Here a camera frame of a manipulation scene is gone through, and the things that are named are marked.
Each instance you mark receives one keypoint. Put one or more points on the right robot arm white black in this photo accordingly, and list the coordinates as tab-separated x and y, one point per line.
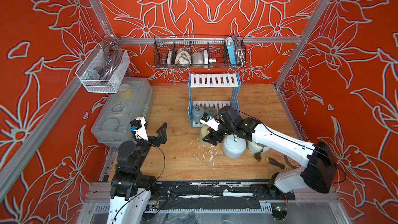
317	164

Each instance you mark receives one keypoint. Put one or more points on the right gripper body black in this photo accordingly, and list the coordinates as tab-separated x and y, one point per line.
224	129

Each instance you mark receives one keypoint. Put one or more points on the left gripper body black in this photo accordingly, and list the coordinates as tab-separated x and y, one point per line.
154	141

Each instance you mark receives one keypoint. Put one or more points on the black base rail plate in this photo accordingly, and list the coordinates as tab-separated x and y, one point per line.
217	195

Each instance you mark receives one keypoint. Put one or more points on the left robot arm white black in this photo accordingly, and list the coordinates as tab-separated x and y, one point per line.
131	190

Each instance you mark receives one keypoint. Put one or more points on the black wire wall basket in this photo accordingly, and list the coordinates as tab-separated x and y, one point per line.
206	51

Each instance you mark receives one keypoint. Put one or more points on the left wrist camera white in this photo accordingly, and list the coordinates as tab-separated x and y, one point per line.
138	129

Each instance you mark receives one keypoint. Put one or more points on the small yellow-green tea canister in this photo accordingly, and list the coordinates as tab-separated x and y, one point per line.
204	132

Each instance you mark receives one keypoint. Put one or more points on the clear plastic storage box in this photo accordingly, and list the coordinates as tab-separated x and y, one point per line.
134	99

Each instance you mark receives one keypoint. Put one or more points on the beige cloth in basket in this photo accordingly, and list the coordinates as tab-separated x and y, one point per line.
183	58

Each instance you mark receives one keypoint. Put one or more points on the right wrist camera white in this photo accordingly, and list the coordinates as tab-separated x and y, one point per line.
210	121

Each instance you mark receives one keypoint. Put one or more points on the small green tea canister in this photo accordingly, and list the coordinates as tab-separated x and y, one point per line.
211	111

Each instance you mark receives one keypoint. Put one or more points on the yellow black screwdriver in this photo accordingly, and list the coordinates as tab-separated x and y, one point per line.
277	164

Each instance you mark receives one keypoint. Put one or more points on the tape roll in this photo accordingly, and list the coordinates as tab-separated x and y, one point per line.
289	163

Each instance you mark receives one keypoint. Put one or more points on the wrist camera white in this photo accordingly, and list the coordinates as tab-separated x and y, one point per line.
138	129
210	121

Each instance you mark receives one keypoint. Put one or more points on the small blue tea canister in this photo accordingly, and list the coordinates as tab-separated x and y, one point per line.
196	113

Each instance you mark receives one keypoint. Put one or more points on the clear mesh wall basket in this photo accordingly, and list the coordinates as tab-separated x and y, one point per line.
104	70

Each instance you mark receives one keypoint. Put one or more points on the blue white slatted shelf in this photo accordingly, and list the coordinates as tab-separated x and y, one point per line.
212	90

